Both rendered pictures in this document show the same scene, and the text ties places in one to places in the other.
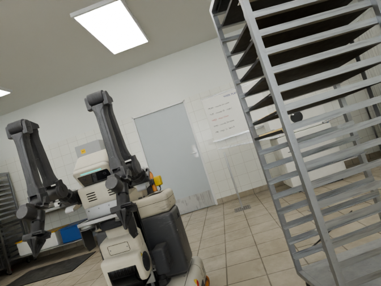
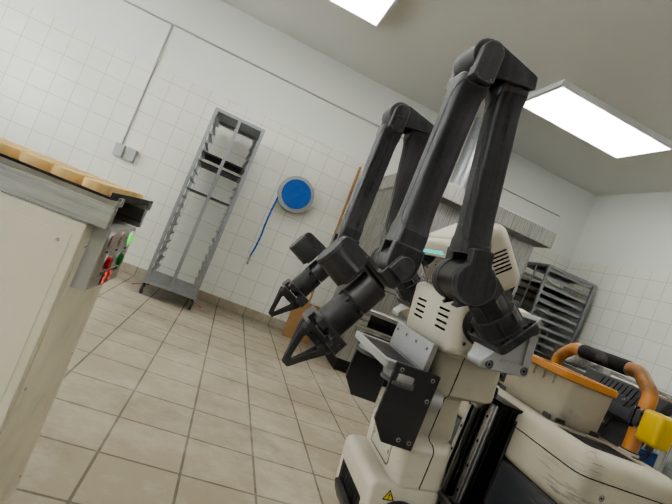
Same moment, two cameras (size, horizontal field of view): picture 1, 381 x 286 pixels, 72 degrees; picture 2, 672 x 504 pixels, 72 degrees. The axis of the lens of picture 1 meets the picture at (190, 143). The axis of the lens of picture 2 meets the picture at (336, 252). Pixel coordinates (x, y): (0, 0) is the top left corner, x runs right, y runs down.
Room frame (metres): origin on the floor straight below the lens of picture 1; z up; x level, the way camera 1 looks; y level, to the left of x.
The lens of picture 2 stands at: (0.88, -0.37, 0.96)
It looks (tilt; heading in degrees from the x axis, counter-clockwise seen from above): 1 degrees up; 71
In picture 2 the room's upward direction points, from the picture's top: 22 degrees clockwise
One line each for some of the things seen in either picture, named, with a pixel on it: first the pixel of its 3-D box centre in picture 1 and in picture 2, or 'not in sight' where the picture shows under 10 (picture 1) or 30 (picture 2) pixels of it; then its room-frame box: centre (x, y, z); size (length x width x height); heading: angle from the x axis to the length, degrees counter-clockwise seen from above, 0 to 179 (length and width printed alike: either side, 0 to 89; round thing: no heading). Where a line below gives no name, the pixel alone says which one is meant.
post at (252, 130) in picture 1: (254, 137); not in sight; (1.61, -0.38, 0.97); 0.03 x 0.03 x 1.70; 5
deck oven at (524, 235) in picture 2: not in sight; (424, 291); (3.39, 3.90, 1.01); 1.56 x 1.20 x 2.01; 174
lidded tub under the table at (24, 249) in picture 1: (35, 242); not in sight; (4.92, 3.28, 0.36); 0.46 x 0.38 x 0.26; 173
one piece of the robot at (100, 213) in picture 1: (108, 223); (393, 374); (1.43, 0.55, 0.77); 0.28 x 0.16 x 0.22; 84
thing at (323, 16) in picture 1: (313, 19); not in sight; (1.22, -0.73, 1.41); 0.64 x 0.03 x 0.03; 95
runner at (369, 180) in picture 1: (327, 194); not in sight; (1.61, -0.69, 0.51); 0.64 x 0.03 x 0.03; 95
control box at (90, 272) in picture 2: not in sight; (106, 253); (0.76, 0.80, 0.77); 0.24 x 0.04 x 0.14; 83
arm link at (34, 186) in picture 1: (28, 164); (368, 184); (1.28, 0.79, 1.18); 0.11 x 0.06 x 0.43; 83
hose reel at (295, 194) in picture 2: not in sight; (282, 223); (1.87, 4.62, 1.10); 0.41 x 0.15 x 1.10; 174
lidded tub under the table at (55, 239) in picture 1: (54, 236); not in sight; (4.88, 2.88, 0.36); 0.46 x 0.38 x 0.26; 174
